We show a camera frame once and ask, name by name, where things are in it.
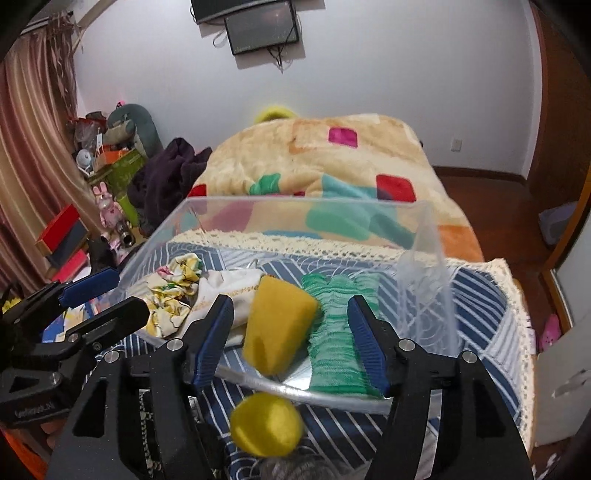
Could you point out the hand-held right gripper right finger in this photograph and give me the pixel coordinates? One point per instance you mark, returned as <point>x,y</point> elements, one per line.
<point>367,344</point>

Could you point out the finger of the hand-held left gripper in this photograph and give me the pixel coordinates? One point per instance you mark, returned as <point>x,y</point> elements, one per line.
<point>90,286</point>
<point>108,321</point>

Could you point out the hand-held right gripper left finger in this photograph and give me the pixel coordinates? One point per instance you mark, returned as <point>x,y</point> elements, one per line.
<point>208,344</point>

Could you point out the yellow sponge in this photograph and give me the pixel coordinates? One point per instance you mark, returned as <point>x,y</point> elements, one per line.
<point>277,323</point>

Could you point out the clear plastic storage box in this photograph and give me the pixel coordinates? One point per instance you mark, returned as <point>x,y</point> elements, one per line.
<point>425,277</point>

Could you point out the green knitted cloth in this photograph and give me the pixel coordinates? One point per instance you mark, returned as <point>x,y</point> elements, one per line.
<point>332,337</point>

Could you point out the floral fabric scrunchie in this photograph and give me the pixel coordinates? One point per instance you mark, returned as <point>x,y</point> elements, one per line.
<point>171,304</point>

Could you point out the silver metal cylinder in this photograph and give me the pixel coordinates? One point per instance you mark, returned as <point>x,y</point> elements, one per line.
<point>126,235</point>

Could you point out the white cloth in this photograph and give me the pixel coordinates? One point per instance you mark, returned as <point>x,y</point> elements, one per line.
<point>233,286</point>

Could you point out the red box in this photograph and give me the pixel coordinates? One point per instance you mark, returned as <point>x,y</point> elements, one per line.
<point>60,226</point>

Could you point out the pink rabbit toy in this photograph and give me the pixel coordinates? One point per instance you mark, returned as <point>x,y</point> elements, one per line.
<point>108,207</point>

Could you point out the green bottle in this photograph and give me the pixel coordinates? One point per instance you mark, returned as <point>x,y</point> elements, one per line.
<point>128,210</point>

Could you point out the yellow foam ball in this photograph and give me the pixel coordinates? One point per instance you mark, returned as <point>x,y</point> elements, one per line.
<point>265,424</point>

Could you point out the blue patterned lace-edged bedspread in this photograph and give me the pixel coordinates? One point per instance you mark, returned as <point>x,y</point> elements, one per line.
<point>480,314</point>

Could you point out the green cardboard box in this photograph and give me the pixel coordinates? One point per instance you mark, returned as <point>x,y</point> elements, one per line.
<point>120,168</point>

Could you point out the dark purple blanket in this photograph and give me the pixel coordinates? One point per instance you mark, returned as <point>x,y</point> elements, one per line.
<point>161,177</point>

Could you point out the grey mesh scrubber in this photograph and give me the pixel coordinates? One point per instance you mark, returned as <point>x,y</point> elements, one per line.
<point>295,468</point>

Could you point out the striped brown curtain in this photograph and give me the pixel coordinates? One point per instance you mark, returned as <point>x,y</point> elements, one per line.
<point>27,138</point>

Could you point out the grey plush toy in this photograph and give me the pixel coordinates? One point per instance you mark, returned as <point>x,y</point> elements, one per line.
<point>138,120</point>

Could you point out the pink slipper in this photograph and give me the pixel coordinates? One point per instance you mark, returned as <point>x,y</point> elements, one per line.
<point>550,334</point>

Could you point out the white cabinet door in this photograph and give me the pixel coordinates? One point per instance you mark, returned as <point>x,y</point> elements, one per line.
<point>563,369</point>

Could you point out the beige fleece blanket coloured squares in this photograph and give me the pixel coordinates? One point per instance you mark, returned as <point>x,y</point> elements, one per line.
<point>300,147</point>

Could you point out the grey bag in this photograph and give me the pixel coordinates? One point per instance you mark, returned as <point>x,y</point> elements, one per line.
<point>556,224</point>

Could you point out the yellow-green plush toy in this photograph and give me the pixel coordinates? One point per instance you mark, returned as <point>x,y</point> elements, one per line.
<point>276,114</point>

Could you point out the white wall socket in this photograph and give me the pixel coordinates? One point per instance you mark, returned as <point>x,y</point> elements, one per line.
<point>456,145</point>

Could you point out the wooden door frame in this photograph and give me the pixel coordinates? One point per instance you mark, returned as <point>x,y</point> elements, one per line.
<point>563,115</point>

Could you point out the black wall television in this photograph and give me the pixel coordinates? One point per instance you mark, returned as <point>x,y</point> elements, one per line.
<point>217,9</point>

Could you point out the black wall monitor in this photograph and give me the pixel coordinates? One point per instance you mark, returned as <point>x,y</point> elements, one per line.
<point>263,27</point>

